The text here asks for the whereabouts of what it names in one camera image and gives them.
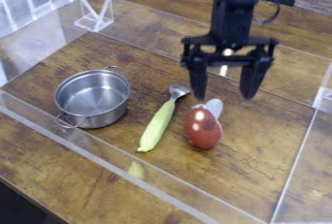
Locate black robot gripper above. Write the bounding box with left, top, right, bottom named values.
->
left=181, top=0, right=278, bottom=100

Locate small silver pot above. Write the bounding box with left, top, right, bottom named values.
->
left=55, top=66, right=132, bottom=129

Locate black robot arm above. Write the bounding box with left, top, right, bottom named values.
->
left=181, top=0, right=278, bottom=100

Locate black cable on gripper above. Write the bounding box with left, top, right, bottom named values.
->
left=255, top=1, right=282, bottom=26

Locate spoon with yellow-green handle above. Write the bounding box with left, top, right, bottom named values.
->
left=138, top=83, right=189, bottom=152

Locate clear acrylic triangular bracket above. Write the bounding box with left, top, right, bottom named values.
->
left=74, top=0, right=114, bottom=32

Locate clear acrylic enclosure wall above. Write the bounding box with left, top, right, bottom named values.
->
left=0, top=0, right=330, bottom=224

